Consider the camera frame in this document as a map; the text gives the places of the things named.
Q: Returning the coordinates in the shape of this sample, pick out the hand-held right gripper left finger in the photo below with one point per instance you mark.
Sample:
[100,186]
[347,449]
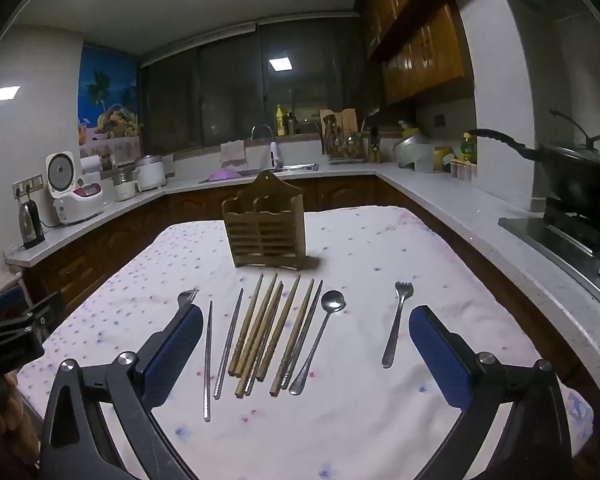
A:
[175,355]

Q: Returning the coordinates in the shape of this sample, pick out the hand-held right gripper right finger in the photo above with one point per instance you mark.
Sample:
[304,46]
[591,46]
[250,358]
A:
[440,355]

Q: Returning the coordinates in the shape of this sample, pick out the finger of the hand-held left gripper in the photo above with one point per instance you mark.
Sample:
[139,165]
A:
[47,312]

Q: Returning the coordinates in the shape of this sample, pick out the metal spoon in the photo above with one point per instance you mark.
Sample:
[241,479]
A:
[333,302]

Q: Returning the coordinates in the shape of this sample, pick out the wooden utensil holder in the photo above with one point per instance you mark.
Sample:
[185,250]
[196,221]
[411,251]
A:
[262,230]

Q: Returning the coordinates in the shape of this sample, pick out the metal fork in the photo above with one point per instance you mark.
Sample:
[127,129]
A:
[187,296]
[397,325]

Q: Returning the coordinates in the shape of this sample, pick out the wooden lower cabinets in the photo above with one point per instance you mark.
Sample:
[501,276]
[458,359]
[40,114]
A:
[130,240]

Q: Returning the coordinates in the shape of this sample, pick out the wooden cabinets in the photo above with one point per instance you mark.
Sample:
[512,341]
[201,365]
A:
[130,240]
[430,50]

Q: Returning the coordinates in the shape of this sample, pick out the white cooker with pink panel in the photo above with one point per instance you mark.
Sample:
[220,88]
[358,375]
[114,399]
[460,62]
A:
[80,202]

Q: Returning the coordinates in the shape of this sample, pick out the dotted white tablecloth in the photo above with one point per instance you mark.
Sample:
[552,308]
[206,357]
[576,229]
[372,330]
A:
[355,435]

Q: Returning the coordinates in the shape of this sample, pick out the white rice cooker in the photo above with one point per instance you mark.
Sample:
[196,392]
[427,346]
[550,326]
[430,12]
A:
[60,175]

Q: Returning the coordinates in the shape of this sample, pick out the white countertop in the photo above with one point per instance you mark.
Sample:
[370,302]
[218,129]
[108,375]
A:
[480,220]

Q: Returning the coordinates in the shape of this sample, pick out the glass blender jug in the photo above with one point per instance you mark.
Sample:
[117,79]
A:
[125,186]

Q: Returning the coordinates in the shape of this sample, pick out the paper towel roll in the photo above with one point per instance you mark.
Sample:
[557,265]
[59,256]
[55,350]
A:
[91,165]

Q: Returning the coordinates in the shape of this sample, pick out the small dark jar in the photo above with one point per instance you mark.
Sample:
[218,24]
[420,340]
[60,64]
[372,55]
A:
[108,162]

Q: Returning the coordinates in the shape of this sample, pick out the gas stove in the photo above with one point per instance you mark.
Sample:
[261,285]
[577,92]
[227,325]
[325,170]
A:
[570,245]

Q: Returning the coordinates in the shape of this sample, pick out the white electric pot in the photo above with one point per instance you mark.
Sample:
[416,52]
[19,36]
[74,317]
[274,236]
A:
[150,175]

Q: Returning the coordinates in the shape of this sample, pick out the purple plastic basin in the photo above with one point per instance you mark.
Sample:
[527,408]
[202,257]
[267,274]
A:
[225,175]

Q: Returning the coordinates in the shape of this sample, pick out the translucent plastic cup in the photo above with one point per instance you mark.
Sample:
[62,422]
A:
[424,160]

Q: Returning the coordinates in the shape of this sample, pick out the yellow container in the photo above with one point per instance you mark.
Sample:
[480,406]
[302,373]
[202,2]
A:
[442,157]

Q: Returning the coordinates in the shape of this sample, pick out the metal bowl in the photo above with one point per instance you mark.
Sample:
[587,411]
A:
[405,152]

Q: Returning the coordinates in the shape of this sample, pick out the cooking oil bottle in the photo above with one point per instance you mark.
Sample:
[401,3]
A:
[469,149]

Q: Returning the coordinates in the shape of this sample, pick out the hanging dish cloth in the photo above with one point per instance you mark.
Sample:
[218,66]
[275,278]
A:
[232,152]

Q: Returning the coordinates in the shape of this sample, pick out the steel sink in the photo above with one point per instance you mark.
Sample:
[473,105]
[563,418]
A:
[280,169]

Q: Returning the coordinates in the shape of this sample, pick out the knife block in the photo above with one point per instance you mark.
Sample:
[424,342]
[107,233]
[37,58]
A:
[375,147]

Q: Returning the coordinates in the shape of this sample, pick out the white faucet filter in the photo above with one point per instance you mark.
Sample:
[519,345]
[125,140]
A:
[275,155]

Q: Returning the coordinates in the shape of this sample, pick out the black wok with lid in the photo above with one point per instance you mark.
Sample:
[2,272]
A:
[580,175]

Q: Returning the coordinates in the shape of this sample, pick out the countertop utensil rack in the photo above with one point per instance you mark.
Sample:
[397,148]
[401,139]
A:
[345,147]

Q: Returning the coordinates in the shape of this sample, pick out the chrome faucet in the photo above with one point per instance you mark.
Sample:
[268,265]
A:
[262,130]

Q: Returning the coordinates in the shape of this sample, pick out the wooden knife and utensil rack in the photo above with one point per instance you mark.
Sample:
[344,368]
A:
[347,120]

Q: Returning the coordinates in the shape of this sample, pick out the yellow dish soap bottle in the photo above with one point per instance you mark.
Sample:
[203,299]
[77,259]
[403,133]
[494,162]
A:
[280,122]

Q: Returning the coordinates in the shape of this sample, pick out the dark bottle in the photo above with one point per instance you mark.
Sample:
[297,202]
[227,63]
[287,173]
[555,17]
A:
[291,125]

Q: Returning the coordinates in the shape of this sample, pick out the dark kitchen window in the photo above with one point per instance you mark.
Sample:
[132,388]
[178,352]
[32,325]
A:
[230,95]

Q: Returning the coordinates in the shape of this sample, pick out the wooden upper cabinets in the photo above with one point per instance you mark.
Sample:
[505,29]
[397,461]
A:
[430,50]

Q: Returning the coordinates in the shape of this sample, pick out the wall power strip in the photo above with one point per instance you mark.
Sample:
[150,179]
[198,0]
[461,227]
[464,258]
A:
[27,185]

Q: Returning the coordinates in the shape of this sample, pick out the tropical fruit wall poster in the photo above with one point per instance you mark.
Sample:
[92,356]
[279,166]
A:
[107,100]

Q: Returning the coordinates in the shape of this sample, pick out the wall outlet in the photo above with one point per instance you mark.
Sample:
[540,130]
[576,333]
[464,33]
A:
[438,121]

